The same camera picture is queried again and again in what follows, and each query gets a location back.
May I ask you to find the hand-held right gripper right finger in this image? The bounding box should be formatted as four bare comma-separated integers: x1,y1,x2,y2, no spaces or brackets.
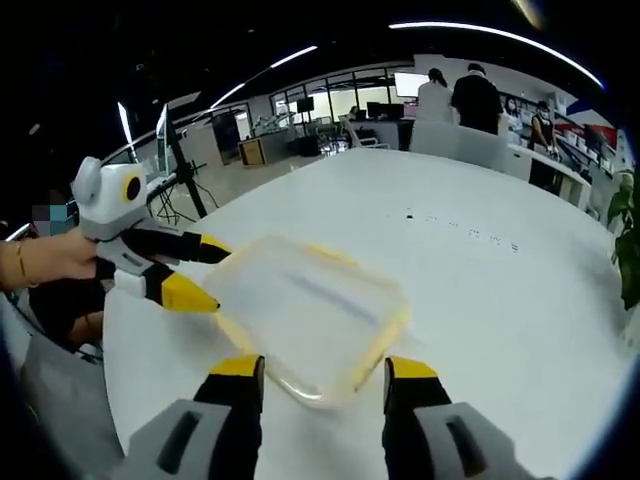
382,355,532,480

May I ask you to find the monitor on tripod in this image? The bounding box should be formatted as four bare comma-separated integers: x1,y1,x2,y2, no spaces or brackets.
153,103,172,177

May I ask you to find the gold bracelet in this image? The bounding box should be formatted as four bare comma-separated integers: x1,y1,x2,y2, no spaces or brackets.
12,241,40,288

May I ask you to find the wall display screen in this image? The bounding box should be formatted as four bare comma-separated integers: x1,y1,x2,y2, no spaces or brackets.
393,71,432,99

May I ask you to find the wooden cabinet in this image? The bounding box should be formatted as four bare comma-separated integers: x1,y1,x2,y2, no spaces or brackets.
237,136,267,167

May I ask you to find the white counter desk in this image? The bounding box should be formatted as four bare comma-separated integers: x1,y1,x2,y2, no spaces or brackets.
506,141,595,210

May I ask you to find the green potted plant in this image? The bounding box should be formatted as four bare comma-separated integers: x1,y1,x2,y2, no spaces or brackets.
606,171,640,312

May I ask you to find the grey chair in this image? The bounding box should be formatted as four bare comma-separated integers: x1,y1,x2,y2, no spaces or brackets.
408,119,510,170
18,333,127,467

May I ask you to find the black tripod stand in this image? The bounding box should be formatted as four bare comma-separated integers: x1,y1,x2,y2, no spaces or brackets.
163,102,210,220

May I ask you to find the person's left hand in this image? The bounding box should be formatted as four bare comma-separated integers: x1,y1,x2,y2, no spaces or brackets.
22,228,117,289

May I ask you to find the ceiling light strip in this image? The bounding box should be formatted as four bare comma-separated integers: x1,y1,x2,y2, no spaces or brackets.
388,20,607,90
208,81,247,110
271,45,320,69
116,100,133,147

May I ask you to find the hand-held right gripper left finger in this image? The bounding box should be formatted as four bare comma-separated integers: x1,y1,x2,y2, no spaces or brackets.
127,353,266,480

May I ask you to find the white office chair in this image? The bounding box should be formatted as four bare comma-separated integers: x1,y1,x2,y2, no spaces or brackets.
341,115,392,150

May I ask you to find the black floor cable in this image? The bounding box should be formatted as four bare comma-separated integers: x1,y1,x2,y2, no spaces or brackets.
155,185,222,225

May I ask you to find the clear container with yellow buckles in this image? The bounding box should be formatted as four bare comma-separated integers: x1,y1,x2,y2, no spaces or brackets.
203,233,412,410

